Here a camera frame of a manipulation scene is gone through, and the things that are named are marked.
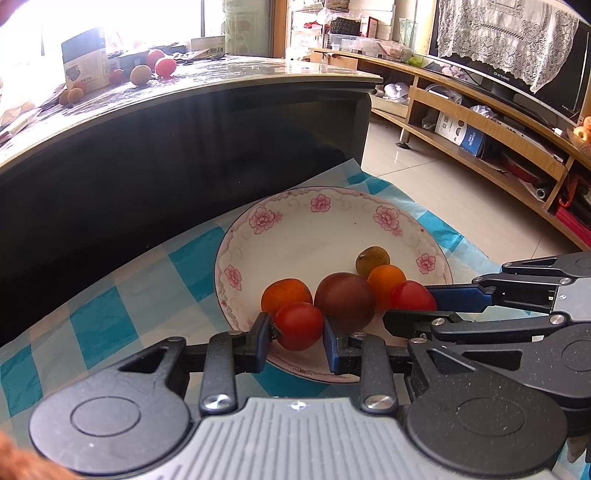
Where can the white lace cloth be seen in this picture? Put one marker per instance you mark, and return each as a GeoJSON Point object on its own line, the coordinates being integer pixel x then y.
{"type": "Point", "coordinates": [503, 37]}

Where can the large orange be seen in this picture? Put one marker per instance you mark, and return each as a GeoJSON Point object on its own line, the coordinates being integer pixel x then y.
{"type": "Point", "coordinates": [286, 293]}
{"type": "Point", "coordinates": [385, 280]}

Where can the red round fruit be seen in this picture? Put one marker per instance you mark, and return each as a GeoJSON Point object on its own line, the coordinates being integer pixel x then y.
{"type": "Point", "coordinates": [154, 56]}

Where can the printed cardboard box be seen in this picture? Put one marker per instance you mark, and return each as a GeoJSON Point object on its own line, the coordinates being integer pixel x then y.
{"type": "Point", "coordinates": [85, 57]}

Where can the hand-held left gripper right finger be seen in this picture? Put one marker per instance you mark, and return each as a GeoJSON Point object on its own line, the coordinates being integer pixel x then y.
{"type": "Point", "coordinates": [330, 345]}

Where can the white floral bowl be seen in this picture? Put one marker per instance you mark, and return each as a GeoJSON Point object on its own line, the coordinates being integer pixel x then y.
{"type": "Point", "coordinates": [323, 230]}

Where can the yellow-orange round fruit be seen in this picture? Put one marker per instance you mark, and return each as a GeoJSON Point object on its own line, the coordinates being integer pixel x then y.
{"type": "Point", "coordinates": [141, 75]}

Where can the person's left forearm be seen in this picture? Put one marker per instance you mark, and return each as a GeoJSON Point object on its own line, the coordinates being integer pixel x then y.
{"type": "Point", "coordinates": [21, 461]}

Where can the clear glass vase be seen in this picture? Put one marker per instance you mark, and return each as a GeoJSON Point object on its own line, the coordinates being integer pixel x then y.
{"type": "Point", "coordinates": [408, 34]}

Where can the blue white checkered cloth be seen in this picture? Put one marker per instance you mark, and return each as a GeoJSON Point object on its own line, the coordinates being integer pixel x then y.
{"type": "Point", "coordinates": [115, 314]}

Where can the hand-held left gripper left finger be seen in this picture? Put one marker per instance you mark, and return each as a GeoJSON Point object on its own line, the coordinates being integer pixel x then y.
{"type": "Point", "coordinates": [261, 342]}

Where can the small yellow-green fruit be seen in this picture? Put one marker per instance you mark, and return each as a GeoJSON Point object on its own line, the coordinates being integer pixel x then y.
{"type": "Point", "coordinates": [372, 260]}

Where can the black television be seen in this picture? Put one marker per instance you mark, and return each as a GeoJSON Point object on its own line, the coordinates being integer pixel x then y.
{"type": "Point", "coordinates": [508, 92]}

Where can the small red tomato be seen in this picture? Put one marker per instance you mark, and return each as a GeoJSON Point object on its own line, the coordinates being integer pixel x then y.
{"type": "Point", "coordinates": [299, 326]}
{"type": "Point", "coordinates": [412, 296]}

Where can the small fruit basket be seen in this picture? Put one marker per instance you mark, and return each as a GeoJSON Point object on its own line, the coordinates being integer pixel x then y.
{"type": "Point", "coordinates": [582, 136]}

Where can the white flat box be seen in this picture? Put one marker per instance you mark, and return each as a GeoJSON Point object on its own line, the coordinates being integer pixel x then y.
{"type": "Point", "coordinates": [208, 44]}

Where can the small orange fruit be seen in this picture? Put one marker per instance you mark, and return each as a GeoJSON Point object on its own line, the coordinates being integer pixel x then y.
{"type": "Point", "coordinates": [76, 94]}
{"type": "Point", "coordinates": [64, 98]}

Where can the pink round fruit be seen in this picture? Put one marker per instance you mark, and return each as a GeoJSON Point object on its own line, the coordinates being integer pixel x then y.
{"type": "Point", "coordinates": [166, 67]}

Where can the clear plastic container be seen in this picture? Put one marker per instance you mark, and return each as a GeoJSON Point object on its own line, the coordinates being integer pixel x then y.
{"type": "Point", "coordinates": [349, 42]}

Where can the large dark red tomato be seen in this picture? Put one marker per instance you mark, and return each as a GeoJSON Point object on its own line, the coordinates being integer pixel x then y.
{"type": "Point", "coordinates": [345, 300]}

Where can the dark coffee table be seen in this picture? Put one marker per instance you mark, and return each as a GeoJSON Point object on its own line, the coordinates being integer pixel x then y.
{"type": "Point", "coordinates": [138, 161]}

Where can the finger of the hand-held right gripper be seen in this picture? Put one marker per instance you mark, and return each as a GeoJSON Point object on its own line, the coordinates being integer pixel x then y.
{"type": "Point", "coordinates": [457, 297]}
{"type": "Point", "coordinates": [415, 323]}

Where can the wooden television stand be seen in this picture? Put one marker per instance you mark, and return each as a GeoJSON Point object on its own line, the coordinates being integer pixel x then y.
{"type": "Point", "coordinates": [485, 110]}

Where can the small red fruit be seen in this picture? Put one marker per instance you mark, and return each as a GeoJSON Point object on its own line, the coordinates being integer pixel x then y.
{"type": "Point", "coordinates": [116, 76]}

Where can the blue white box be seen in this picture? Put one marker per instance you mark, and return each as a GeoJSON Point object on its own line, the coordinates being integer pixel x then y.
{"type": "Point", "coordinates": [459, 134]}

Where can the window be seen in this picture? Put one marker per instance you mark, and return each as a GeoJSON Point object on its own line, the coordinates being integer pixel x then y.
{"type": "Point", "coordinates": [161, 18]}

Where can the white storage tray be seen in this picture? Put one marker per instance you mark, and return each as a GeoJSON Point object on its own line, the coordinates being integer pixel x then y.
{"type": "Point", "coordinates": [390, 104]}

